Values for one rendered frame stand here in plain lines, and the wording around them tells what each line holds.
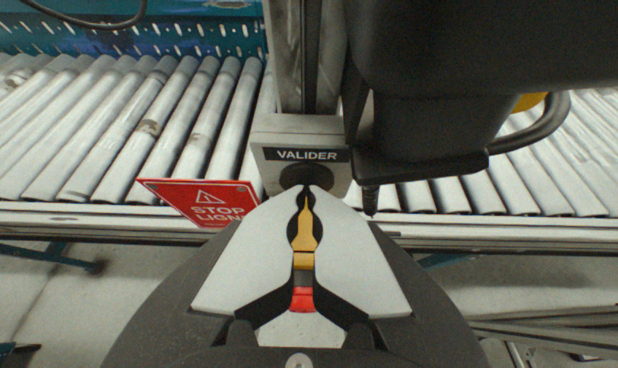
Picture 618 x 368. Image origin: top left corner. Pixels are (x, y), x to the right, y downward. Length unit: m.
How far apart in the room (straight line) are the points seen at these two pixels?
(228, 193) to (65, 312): 1.35
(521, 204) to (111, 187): 0.75
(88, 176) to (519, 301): 1.64
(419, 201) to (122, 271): 1.33
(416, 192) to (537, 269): 1.25
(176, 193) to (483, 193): 0.49
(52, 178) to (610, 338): 1.05
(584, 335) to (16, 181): 1.11
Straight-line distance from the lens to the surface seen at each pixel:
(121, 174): 0.52
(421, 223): 0.40
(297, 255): 0.19
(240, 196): 0.20
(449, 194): 0.45
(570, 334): 0.71
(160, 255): 1.31
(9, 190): 0.66
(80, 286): 1.51
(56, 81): 0.90
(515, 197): 0.54
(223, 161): 0.43
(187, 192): 0.22
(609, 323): 1.05
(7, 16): 1.12
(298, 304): 0.21
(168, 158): 0.50
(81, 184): 0.56
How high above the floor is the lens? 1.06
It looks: 59 degrees down
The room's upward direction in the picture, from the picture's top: 2 degrees clockwise
